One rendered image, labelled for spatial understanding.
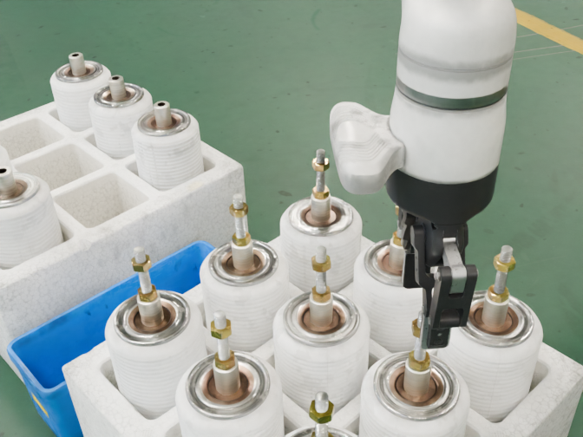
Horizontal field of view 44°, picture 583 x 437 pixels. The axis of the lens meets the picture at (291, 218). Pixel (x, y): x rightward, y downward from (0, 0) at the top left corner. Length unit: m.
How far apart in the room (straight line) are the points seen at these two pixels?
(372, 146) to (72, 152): 0.79
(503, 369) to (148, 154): 0.57
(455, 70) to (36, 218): 0.63
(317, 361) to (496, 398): 0.18
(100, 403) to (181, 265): 0.32
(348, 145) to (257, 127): 1.06
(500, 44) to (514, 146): 1.06
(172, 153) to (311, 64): 0.82
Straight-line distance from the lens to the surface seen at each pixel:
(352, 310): 0.72
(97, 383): 0.79
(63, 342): 0.99
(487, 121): 0.46
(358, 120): 0.50
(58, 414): 0.92
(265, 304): 0.77
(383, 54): 1.84
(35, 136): 1.30
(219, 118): 1.57
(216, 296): 0.76
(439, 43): 0.43
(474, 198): 0.49
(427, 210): 0.49
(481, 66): 0.44
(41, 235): 0.96
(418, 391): 0.65
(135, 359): 0.71
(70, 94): 1.21
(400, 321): 0.77
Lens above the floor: 0.76
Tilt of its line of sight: 37 degrees down
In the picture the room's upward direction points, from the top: 2 degrees counter-clockwise
